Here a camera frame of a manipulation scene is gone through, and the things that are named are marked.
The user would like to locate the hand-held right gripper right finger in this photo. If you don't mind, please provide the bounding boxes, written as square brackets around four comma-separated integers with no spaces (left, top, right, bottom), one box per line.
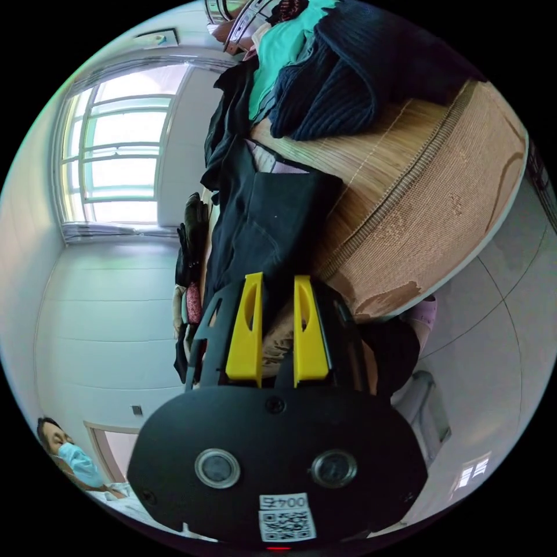
[293,274,335,389]

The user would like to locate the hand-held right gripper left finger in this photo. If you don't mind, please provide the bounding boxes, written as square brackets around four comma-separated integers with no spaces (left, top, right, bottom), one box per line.
[225,272,265,388]

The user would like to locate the black pants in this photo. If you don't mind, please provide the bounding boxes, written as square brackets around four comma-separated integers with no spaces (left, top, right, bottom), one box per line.
[173,60,347,385]

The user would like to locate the door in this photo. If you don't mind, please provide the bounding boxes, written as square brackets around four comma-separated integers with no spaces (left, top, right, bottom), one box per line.
[84,419,143,484]

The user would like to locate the bed with woven mat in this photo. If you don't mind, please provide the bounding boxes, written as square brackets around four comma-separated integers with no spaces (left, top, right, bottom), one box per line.
[243,78,530,325]

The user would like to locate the person's body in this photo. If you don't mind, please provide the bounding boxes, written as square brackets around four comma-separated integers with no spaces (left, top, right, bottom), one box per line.
[36,295,440,508]

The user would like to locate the window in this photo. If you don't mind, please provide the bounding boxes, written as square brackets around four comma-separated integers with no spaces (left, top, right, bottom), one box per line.
[55,64,189,241]

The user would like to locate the pile of clothes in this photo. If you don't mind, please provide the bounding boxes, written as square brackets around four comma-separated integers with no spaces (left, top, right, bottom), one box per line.
[248,0,484,143]

